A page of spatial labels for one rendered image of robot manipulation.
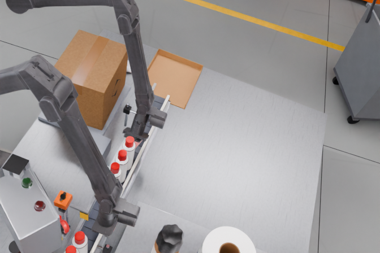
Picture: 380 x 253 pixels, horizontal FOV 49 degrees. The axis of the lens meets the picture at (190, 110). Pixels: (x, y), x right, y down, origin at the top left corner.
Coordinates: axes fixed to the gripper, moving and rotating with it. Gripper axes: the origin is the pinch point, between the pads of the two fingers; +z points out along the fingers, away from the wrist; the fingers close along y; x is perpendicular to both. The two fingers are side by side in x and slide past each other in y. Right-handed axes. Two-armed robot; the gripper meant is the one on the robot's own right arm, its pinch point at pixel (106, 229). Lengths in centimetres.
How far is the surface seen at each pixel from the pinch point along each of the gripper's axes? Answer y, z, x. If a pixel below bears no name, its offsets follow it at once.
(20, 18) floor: 172, 102, 151
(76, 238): -8.8, -6.7, 6.4
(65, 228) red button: -15.6, -32.1, 5.7
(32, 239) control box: -24.0, -42.8, 9.0
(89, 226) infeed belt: 3.7, 13.9, 8.1
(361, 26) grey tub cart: 231, 40, -104
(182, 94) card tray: 86, 19, -3
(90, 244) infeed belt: -2.6, 13.8, 4.6
